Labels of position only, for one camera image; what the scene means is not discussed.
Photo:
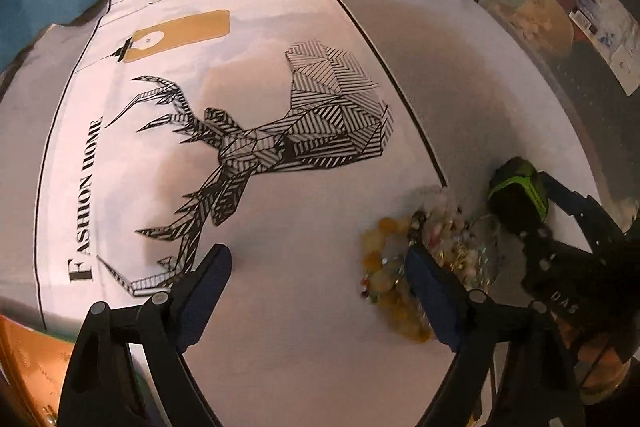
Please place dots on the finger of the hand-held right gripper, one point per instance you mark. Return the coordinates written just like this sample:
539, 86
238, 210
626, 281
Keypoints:
582, 209
540, 254

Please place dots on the printed deer tablecloth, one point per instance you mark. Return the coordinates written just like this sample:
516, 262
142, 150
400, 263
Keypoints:
300, 232

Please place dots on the green and black watch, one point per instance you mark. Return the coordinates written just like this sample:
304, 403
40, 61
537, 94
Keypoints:
515, 202

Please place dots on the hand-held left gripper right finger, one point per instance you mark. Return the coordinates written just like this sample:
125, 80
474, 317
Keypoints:
435, 302

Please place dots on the white label sticker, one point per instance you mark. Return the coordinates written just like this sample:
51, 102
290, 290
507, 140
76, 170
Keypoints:
610, 32

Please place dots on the orange metal tray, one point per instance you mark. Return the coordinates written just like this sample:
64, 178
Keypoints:
30, 357

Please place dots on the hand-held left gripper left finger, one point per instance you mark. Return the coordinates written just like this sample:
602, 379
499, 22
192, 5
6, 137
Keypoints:
205, 292

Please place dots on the dark round drum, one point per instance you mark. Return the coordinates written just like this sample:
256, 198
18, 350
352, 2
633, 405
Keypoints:
575, 77

